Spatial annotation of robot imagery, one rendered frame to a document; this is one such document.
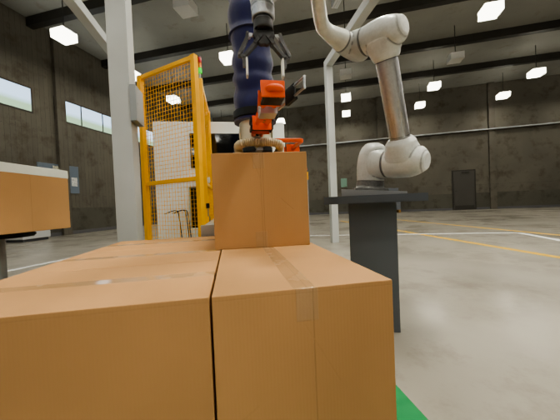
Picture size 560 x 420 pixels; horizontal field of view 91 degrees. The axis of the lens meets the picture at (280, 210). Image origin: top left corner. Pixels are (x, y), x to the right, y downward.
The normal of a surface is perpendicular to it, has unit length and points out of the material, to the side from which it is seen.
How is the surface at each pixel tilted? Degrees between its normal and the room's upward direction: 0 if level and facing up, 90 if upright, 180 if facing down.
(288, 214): 90
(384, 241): 90
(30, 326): 90
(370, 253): 90
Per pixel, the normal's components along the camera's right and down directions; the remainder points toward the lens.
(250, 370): 0.17, 0.01
